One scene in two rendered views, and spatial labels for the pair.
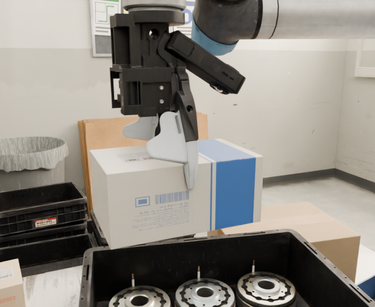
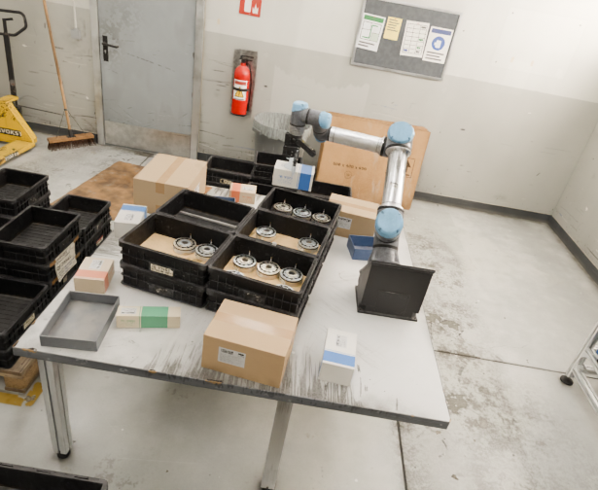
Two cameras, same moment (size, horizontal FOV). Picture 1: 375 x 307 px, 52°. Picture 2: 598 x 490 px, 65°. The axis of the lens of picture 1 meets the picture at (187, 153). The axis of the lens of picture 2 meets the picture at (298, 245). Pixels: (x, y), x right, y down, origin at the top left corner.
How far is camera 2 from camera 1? 197 cm
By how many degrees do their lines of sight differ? 26
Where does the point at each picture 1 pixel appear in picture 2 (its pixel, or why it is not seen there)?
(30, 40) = (308, 43)
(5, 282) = (250, 192)
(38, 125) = not seen: hidden behind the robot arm
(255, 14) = (327, 136)
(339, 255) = (367, 225)
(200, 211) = (294, 183)
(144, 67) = (289, 146)
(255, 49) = (499, 84)
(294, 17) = (337, 139)
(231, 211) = (302, 186)
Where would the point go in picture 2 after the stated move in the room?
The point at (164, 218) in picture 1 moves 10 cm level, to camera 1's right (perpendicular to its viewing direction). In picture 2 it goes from (285, 182) to (302, 188)
